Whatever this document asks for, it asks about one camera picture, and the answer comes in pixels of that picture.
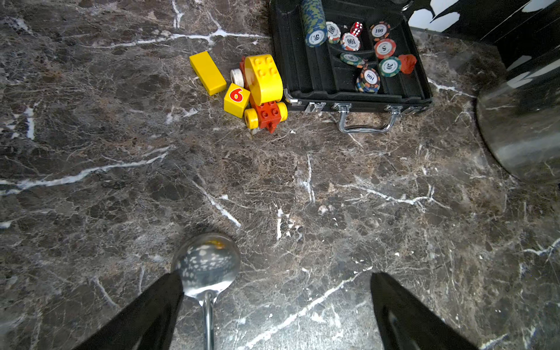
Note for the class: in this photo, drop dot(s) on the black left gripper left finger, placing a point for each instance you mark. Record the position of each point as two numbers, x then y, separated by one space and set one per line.
146 323

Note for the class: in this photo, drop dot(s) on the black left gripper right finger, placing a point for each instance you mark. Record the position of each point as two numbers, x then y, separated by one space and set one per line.
404 322

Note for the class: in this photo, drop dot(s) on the long metal spoon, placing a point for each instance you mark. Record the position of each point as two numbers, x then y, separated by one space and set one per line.
207 265

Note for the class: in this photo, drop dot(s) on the steel pot lid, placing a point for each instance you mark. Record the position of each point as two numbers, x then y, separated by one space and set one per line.
518 118

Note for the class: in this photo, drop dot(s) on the yellow number six cube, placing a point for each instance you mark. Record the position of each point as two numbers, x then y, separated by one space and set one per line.
236 100

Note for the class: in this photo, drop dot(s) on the black poker chip case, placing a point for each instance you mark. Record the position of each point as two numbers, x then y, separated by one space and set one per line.
358 77

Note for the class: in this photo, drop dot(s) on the flat yellow toy brick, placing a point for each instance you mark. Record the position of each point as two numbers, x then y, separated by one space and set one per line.
207 71

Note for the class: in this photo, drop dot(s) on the red toy piece in case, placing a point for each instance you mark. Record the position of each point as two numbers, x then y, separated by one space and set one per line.
408 63

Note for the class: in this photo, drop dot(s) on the yellow rounded toy block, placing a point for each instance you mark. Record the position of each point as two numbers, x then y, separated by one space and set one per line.
263 78

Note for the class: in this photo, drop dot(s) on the red dice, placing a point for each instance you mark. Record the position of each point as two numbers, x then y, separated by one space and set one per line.
356 29

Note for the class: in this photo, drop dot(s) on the blue green chip stack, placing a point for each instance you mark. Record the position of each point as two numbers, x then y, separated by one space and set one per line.
314 22

